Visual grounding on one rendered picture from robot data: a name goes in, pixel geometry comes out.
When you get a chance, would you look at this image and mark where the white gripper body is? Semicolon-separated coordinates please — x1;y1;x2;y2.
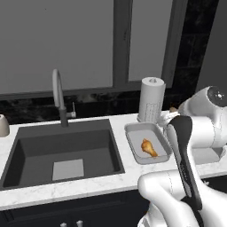
159;112;180;128

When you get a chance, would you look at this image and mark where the orange chicken drumstick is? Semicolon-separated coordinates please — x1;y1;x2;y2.
140;137;160;159

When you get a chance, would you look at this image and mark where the grey tupperware container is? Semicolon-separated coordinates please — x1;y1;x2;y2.
192;146;227;166
123;121;173;166

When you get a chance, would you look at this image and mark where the white paper towel roll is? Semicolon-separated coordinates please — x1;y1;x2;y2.
137;76;167;124

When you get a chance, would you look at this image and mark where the grey framed window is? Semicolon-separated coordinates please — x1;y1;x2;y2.
0;0;190;101

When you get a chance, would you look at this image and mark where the dark grey sink basin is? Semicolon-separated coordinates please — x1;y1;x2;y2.
0;118;126;192

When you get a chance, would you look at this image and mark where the grey curved tap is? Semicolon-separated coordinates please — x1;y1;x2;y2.
51;68;77;129

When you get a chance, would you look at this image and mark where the dark cupboard front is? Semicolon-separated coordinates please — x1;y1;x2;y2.
0;189;150;227

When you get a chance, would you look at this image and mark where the beige rounded jar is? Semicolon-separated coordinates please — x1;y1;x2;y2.
0;114;11;138

